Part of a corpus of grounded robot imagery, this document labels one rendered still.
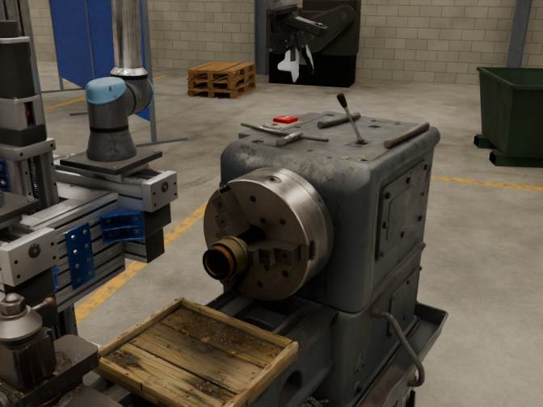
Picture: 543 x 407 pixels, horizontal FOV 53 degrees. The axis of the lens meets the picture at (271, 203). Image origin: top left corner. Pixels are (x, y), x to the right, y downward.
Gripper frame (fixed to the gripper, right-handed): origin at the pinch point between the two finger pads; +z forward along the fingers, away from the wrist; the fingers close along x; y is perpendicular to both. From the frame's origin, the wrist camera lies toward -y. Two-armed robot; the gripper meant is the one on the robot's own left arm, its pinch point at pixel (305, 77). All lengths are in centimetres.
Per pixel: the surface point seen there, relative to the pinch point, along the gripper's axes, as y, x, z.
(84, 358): 18, 91, 34
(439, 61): 91, -961, 105
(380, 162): -23.6, 21.7, 21.7
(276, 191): -5.0, 45.4, 19.5
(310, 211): -11, 42, 26
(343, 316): -10, 34, 59
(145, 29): 299, -352, -46
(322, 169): -10.8, 29.2, 20.0
